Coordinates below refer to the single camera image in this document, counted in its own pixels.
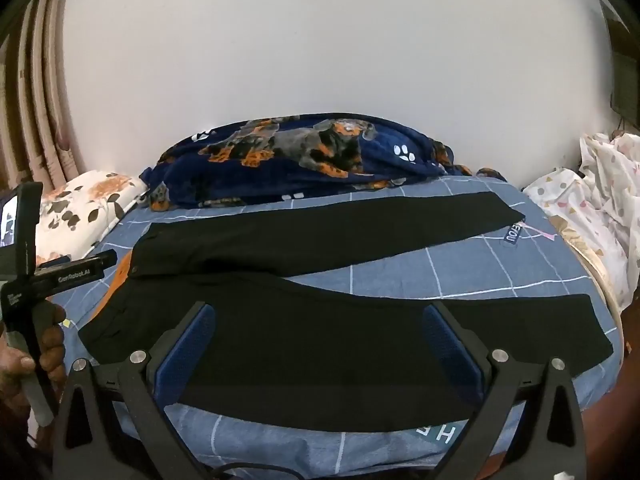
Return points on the white patterned cloth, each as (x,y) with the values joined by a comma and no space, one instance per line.
(595,200)

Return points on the dark green jacket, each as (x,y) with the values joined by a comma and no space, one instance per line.
(300,340)

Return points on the floral pillow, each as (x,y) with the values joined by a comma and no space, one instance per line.
(80,215)

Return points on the pink curtain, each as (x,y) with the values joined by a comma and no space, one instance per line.
(35,110)

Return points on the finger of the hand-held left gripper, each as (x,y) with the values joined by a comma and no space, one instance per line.
(106,260)

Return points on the person's left hand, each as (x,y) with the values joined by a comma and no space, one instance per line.
(50,345)

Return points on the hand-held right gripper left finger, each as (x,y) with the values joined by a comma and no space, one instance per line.
(186,355)

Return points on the brown wooden wardrobe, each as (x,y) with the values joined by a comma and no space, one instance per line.
(625,65)

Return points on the navy dog print blanket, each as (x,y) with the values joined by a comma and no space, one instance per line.
(300,160)

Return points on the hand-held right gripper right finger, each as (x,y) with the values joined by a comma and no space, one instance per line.
(450,357)

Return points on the blue grid bed sheet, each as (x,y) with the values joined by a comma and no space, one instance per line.
(400,270)

